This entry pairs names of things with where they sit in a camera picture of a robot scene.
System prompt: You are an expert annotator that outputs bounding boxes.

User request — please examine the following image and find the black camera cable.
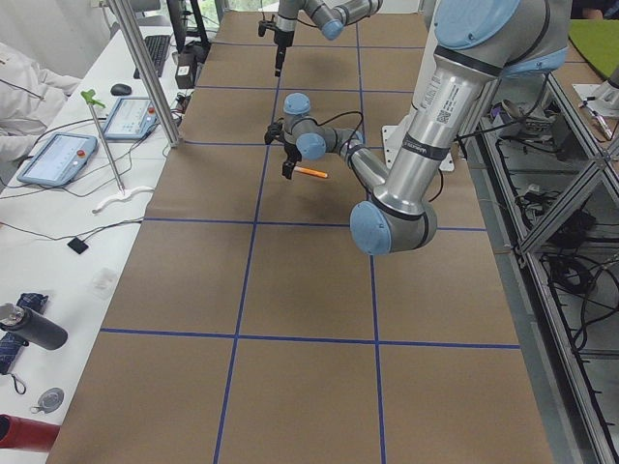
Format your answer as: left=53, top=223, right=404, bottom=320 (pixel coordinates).
left=313, top=111, right=367, bottom=146

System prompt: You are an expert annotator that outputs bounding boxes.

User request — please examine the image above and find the teach pendant tablet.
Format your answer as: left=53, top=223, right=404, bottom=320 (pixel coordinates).
left=103, top=97, right=159, bottom=142
left=17, top=132, right=98, bottom=188

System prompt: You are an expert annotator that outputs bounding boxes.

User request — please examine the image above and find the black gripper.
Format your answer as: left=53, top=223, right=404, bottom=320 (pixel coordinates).
left=264, top=121, right=302, bottom=180
left=258, top=16, right=295, bottom=76

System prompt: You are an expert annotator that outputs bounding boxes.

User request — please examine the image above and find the black computer monitor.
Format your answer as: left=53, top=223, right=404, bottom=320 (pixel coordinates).
left=165, top=0, right=211, bottom=56

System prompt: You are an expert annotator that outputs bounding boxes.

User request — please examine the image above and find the black keyboard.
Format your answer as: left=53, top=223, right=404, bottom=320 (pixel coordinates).
left=144, top=35, right=171, bottom=77

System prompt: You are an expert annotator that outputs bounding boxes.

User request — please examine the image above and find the far teach pendant tablet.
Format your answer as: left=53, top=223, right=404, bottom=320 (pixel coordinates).
left=103, top=97, right=159, bottom=142

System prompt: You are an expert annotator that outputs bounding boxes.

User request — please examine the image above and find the red water bottle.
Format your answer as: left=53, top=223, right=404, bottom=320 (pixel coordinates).
left=1, top=414, right=60, bottom=452

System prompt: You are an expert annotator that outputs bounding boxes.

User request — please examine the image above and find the black box with label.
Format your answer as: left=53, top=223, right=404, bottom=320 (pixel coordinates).
left=175, top=45, right=206, bottom=90

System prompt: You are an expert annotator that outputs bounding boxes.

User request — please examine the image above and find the orange marker pen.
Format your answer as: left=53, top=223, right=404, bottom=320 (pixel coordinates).
left=294, top=166, right=329, bottom=179

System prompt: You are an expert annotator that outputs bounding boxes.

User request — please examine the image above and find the person in white coat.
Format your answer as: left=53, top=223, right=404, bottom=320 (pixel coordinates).
left=1, top=43, right=81, bottom=162

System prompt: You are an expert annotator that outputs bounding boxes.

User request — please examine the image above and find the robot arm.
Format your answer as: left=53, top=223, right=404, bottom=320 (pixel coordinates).
left=257, top=0, right=383, bottom=77
left=264, top=0, right=572, bottom=255

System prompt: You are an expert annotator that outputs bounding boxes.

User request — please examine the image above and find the grey aluminium post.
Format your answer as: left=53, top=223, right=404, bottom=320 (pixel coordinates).
left=106, top=0, right=180, bottom=148

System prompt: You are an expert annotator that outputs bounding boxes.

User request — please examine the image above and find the small black square device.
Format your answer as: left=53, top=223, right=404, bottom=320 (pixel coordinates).
left=67, top=237, right=89, bottom=255

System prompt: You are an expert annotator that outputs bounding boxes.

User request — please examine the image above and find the round metal tape measure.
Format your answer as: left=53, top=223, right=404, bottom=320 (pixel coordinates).
left=30, top=387, right=65, bottom=414

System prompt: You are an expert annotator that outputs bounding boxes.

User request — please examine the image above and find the black computer mouse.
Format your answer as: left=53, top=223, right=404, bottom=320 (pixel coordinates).
left=110, top=83, right=133, bottom=97

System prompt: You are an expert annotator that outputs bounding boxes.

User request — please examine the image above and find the black water bottle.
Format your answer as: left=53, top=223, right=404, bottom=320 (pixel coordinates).
left=1, top=304, right=68, bottom=351

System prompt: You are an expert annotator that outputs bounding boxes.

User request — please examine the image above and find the blue folded umbrella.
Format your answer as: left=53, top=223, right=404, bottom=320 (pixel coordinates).
left=0, top=292, right=50, bottom=396

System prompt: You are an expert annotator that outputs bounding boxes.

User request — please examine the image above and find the near teach pendant tablet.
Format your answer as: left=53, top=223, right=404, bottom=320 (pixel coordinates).
left=17, top=132, right=98, bottom=188

